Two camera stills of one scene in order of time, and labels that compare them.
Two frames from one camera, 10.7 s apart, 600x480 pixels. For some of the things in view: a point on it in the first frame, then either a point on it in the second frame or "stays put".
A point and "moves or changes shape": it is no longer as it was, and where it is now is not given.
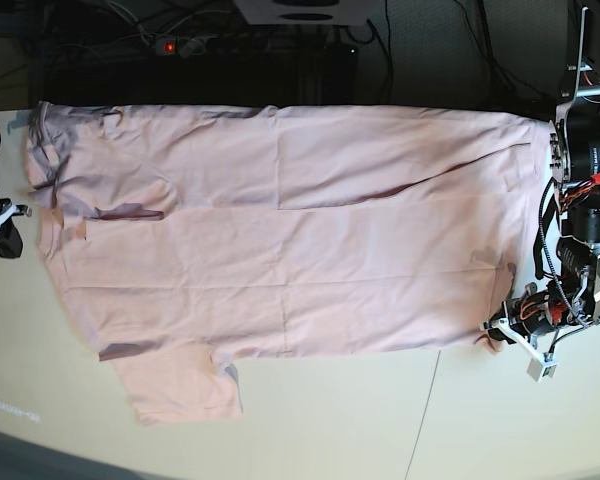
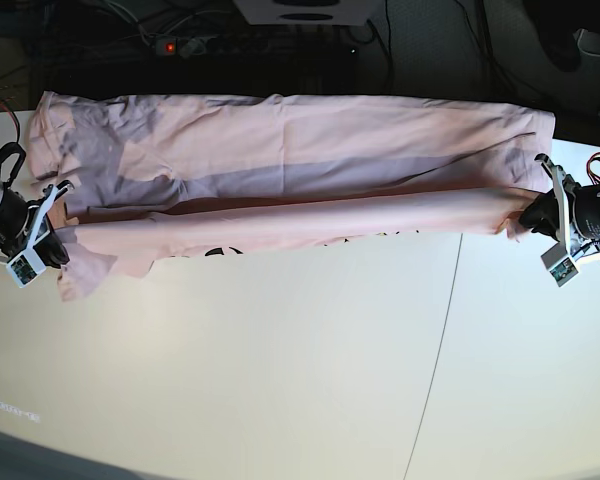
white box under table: x=309 y=12 stays put
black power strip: x=212 y=44 stays put
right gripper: x=530 y=316 → x=542 y=214
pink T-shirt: x=188 y=240 moves or changes shape
